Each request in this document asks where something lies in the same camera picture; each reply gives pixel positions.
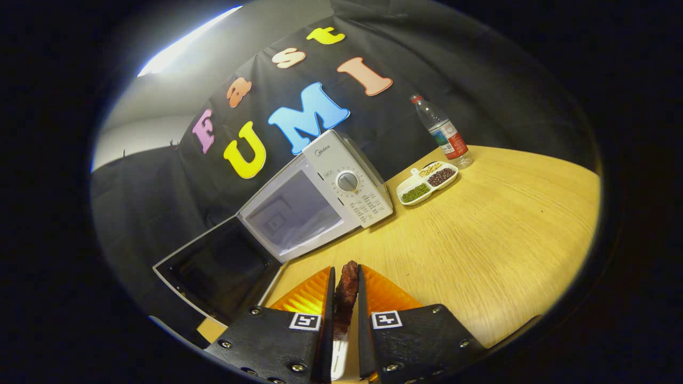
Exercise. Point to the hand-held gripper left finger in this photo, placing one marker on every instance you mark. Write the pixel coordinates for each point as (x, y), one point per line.
(272, 346)

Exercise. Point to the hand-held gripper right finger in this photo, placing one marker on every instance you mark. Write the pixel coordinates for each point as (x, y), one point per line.
(421, 346)

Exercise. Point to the red meat strip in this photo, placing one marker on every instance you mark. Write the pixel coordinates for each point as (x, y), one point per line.
(347, 293)

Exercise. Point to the white toaster oven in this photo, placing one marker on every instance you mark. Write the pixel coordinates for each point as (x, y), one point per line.
(352, 202)

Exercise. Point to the white ribbed tray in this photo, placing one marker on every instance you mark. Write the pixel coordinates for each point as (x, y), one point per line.
(339, 360)

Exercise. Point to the white divided bean dish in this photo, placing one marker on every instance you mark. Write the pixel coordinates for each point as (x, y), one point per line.
(427, 184)

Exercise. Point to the clear plastic water bottle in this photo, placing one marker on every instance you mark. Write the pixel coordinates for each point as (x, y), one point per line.
(445, 133)

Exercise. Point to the ceiling light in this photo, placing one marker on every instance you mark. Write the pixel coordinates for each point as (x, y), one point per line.
(187, 42)

